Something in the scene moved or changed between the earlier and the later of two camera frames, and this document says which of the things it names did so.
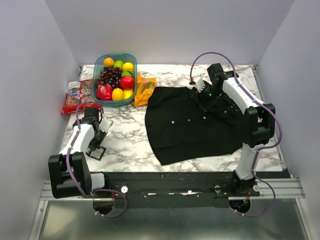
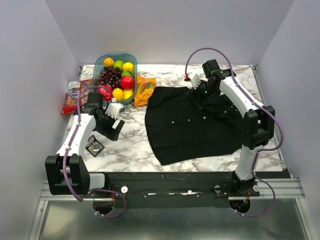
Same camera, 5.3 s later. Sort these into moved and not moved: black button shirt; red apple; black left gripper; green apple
Moved: black left gripper
Not moved: black button shirt; red apple; green apple
